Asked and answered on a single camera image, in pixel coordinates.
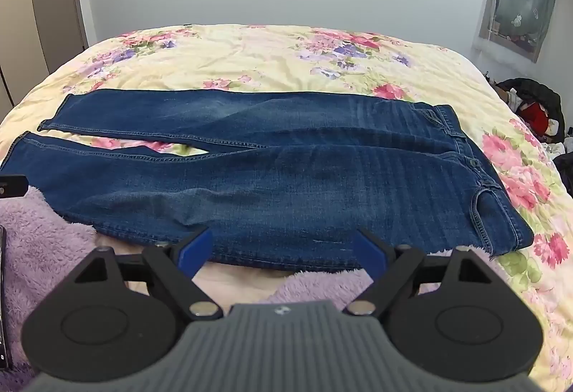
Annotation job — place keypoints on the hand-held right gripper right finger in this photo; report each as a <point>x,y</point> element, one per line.
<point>368,249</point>

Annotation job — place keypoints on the blue denim pants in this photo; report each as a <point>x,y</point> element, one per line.
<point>286,177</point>

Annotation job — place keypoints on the pile of clothes beside bed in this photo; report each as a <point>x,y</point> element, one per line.
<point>539,94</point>

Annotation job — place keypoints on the floral yellow bedspread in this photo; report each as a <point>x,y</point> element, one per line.
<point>268,56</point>

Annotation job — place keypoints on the red cloth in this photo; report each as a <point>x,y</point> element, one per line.
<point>535,117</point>

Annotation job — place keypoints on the purple fleece blanket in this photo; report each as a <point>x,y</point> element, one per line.
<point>49,240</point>

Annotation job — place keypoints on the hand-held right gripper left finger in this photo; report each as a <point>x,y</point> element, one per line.
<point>200,251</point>

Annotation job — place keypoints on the beige wardrobe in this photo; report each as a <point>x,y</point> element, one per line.
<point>36,7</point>

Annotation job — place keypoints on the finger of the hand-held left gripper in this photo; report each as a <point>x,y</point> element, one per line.
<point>12,188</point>

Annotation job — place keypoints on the pale pink sheet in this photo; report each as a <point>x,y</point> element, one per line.
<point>232,282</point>

